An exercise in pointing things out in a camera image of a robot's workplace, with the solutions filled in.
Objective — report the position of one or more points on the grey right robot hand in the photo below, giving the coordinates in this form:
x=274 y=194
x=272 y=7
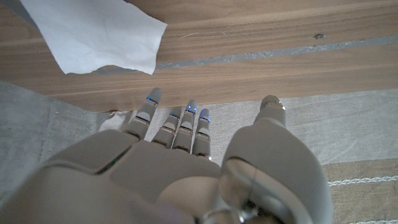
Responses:
x=155 y=180

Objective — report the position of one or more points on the white tissue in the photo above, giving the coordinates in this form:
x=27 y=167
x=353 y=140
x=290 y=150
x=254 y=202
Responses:
x=93 y=37

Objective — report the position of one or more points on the beige striped backdrop curtain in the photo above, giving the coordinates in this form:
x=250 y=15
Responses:
x=342 y=130

